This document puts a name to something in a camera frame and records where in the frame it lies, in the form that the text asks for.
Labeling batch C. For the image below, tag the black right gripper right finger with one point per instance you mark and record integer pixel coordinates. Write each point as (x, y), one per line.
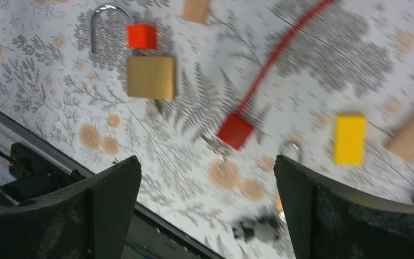
(328, 219)

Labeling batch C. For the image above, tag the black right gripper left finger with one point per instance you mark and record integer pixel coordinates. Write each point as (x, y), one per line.
(88, 219)

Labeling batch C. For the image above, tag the small brass padlock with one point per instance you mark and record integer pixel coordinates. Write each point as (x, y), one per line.
(292, 150)

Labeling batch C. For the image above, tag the red cable padlock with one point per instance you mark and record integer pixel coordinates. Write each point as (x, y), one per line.
(235, 130)

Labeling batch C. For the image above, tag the large brass padlock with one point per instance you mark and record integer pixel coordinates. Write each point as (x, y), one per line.
(150, 77)

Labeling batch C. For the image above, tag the yellow rectangular block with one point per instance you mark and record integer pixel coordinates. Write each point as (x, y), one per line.
(350, 139)

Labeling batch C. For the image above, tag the red cube block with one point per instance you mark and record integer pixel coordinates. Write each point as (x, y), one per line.
(142, 37)

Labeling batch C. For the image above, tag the tan wooden block far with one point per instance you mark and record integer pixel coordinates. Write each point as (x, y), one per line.
(196, 10)

